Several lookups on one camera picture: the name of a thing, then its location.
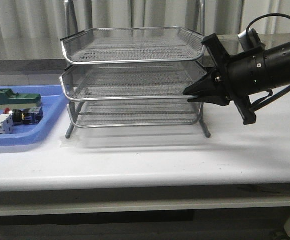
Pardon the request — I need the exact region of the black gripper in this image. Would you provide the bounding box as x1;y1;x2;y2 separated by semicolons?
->
183;34;256;125

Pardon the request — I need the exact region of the silver mesh tray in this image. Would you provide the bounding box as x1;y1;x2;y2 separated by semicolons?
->
60;26;205;65
67;98;202;129
59;61;206;102

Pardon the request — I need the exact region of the red emergency stop button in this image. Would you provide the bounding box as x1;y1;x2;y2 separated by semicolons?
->
3;107;43;126

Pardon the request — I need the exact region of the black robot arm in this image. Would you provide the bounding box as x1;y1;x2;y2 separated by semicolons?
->
183;34;290;125

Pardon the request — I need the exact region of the silver mesh top tray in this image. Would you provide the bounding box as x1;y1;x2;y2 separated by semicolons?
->
60;26;205;65

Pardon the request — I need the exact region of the silver mesh bottom tray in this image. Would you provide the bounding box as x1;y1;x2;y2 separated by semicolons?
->
67;98;202;129

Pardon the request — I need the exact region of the blue plastic tray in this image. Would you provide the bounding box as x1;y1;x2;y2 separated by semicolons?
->
0;85;67;153

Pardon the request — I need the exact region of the green terminal block module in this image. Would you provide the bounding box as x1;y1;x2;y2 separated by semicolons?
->
0;88;42;110

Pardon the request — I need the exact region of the dark stone counter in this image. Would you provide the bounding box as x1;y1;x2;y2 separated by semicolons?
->
0;33;290;75

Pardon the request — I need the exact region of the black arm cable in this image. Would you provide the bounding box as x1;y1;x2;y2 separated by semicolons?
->
246;12;290;113

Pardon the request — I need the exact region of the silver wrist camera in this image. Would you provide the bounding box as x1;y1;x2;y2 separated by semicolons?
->
238;28;265;52

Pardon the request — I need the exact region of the grey metal rack frame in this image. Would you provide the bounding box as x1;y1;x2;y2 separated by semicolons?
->
64;61;212;140

